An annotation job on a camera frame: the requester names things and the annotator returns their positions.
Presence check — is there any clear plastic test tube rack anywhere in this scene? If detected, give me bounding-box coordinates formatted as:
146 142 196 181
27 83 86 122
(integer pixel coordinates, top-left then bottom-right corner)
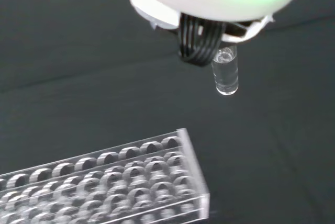
0 127 210 224

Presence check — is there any black bench cloth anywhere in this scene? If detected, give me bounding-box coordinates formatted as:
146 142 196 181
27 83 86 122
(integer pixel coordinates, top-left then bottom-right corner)
0 0 335 224

